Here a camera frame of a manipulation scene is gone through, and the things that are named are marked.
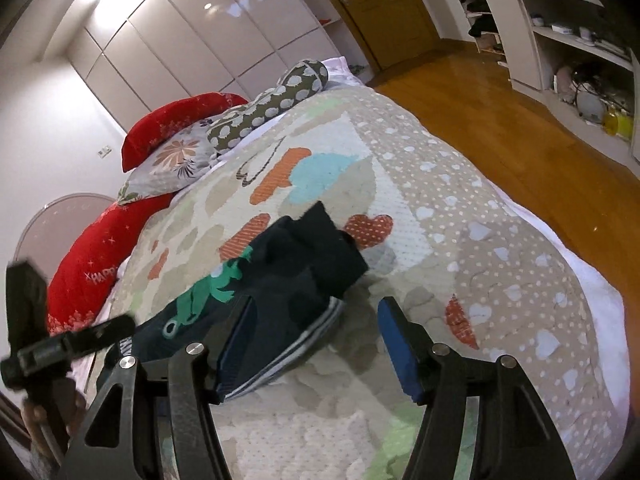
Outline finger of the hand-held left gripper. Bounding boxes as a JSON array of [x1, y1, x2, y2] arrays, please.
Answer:
[[47, 314, 137, 358]]

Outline printed beige bed quilt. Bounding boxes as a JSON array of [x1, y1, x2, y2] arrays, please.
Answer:
[[82, 87, 632, 480]]

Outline open closet with clothes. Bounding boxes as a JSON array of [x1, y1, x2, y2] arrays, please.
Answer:
[[434, 0, 507, 55]]

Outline person's left hand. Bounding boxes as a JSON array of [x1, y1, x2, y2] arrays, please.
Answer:
[[20, 391, 88, 453]]

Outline white open shelf unit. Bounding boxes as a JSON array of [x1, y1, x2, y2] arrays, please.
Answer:
[[475, 0, 640, 181]]

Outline yellow plastic container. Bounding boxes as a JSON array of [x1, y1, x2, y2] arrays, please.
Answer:
[[602, 107, 632, 139]]

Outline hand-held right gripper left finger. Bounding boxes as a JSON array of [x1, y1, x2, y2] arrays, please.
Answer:
[[57, 294, 258, 480]]

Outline floral grey pillow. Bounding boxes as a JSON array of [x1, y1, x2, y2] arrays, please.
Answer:
[[117, 110, 261, 206]]

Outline white glossy wardrobe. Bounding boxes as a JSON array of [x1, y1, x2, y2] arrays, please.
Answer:
[[67, 0, 346, 133]]

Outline dark pants with green print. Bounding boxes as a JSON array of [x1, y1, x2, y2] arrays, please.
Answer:
[[100, 201, 371, 406]]

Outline wooden door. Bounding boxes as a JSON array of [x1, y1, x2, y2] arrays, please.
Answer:
[[300, 0, 442, 75]]

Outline pink soft toy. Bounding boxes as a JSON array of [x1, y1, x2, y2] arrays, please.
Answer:
[[554, 64, 577, 102]]

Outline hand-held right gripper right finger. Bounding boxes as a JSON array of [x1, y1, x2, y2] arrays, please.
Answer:
[[377, 296, 573, 480]]

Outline red pillow with white print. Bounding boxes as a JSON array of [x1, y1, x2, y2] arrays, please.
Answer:
[[47, 192, 173, 335]]

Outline plain red pillow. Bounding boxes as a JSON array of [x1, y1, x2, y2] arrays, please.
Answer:
[[121, 92, 249, 173]]

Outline olive dotted bolster pillow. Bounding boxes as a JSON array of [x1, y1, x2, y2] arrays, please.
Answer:
[[207, 59, 329, 153]]

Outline rounded grey headboard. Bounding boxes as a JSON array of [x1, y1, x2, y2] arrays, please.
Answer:
[[12, 192, 118, 281]]

